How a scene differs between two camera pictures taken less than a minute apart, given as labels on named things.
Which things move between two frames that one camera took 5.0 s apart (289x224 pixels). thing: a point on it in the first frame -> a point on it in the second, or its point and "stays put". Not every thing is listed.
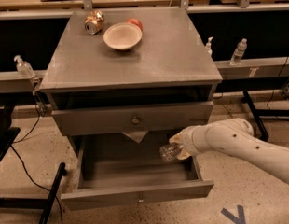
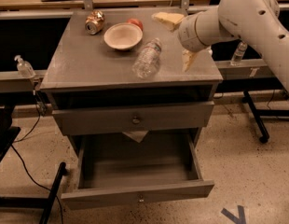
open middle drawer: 116,169 stays put
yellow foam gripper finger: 184,155 -> 188,56
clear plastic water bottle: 168,152 -> 147,62
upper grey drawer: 140,118 stays put
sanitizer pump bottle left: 23,67 stays put
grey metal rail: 267,68 stays put
